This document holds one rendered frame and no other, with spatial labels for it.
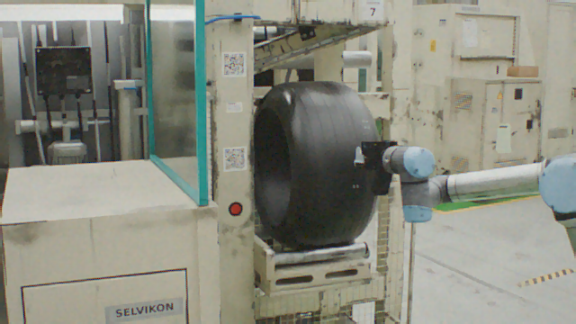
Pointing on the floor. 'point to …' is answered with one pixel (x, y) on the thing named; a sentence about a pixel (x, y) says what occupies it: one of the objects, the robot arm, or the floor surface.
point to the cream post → (245, 286)
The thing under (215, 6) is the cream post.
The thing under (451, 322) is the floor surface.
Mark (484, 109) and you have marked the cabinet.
